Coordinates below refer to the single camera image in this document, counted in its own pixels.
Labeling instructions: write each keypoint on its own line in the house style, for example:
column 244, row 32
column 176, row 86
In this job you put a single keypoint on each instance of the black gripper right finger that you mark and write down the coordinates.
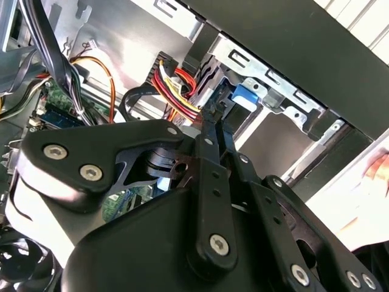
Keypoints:
column 273, row 219

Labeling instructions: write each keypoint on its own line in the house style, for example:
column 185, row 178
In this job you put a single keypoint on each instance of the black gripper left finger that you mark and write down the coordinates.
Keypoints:
column 212, row 213

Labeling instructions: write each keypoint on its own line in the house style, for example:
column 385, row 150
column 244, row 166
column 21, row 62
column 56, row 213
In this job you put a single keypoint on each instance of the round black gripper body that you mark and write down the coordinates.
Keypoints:
column 136, row 252

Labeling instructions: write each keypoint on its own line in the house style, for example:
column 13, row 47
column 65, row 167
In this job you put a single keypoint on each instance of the hard disk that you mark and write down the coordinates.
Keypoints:
column 246, row 95

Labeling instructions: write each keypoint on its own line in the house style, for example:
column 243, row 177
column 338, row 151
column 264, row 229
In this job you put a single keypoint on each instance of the person's hand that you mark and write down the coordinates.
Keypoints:
column 378, row 167

